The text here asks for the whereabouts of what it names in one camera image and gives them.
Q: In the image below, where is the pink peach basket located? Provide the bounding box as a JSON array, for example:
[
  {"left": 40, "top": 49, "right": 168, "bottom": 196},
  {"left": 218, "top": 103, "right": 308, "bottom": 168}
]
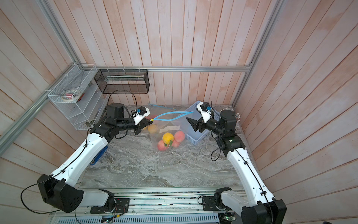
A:
[
  {"left": 157, "top": 140, "right": 168, "bottom": 151},
  {"left": 174, "top": 131, "right": 185, "bottom": 142}
]

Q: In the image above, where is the pink peach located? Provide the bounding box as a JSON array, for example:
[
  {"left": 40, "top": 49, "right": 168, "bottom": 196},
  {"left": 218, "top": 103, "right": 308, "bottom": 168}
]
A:
[{"left": 171, "top": 140, "right": 181, "bottom": 148}]

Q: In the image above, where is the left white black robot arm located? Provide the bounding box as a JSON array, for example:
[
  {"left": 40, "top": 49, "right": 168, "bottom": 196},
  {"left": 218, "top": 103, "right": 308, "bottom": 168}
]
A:
[{"left": 37, "top": 103, "right": 152, "bottom": 213}]

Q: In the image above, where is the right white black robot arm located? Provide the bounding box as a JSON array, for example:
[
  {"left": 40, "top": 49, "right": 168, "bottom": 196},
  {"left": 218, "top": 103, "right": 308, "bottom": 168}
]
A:
[{"left": 187, "top": 102, "right": 287, "bottom": 224}]

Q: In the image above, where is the lavender plastic basket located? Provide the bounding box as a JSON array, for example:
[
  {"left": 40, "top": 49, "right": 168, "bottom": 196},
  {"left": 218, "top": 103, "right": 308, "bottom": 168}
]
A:
[{"left": 179, "top": 101, "right": 220, "bottom": 145}]

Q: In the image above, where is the bundle of pens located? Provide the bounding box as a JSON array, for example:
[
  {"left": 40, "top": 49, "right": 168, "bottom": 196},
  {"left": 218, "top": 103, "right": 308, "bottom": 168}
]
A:
[{"left": 229, "top": 108, "right": 241, "bottom": 122}]

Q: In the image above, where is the blue black device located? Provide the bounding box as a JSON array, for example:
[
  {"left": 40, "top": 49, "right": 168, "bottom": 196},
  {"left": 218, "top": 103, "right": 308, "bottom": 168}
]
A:
[{"left": 90, "top": 146, "right": 108, "bottom": 166}]

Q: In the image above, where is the tape roll on shelf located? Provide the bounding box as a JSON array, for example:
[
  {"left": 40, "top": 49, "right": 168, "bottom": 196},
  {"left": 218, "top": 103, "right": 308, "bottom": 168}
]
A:
[{"left": 61, "top": 89, "right": 80, "bottom": 102}]

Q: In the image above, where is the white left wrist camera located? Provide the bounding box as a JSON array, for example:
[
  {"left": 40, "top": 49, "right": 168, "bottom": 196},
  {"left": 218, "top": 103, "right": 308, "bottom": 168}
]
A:
[{"left": 133, "top": 106, "right": 150, "bottom": 125}]

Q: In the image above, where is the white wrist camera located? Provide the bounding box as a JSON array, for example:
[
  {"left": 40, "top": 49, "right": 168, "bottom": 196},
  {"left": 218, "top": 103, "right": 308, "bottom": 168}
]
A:
[
  {"left": 133, "top": 106, "right": 150, "bottom": 125},
  {"left": 197, "top": 102, "right": 212, "bottom": 124}
]

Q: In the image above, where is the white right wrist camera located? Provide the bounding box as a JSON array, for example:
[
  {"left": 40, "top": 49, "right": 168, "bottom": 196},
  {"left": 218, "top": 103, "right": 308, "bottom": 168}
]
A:
[{"left": 197, "top": 102, "right": 212, "bottom": 124}]

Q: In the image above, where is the black mesh wall basket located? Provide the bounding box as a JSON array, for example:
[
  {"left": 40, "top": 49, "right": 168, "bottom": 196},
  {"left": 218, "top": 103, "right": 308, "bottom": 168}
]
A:
[{"left": 94, "top": 69, "right": 150, "bottom": 94}]

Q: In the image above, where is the white wire shelf rack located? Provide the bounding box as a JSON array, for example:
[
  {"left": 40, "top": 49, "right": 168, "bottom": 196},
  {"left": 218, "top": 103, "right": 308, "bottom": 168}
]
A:
[{"left": 48, "top": 63, "right": 108, "bottom": 131}]

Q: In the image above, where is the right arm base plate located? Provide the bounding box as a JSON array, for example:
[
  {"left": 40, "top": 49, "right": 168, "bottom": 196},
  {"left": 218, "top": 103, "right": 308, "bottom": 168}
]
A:
[{"left": 198, "top": 196, "right": 225, "bottom": 211}]

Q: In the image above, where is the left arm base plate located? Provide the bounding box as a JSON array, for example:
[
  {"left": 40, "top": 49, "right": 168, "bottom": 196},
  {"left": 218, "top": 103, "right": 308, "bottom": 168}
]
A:
[{"left": 90, "top": 198, "right": 130, "bottom": 214}]

